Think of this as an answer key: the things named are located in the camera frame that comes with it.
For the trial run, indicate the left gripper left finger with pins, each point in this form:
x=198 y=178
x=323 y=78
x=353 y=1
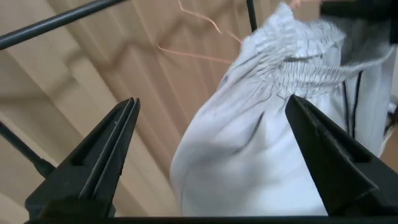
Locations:
x=90 y=174

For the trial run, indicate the beige curtain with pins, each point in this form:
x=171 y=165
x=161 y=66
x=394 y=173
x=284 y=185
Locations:
x=140 y=93

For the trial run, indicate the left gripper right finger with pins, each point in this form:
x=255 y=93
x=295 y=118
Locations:
x=348 y=174

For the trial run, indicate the black clothes rack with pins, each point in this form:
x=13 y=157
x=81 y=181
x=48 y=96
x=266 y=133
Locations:
x=46 y=23

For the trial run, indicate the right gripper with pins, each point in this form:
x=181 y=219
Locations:
x=357 y=6

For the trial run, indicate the pale grey shorts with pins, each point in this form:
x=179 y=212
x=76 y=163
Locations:
x=242 y=155

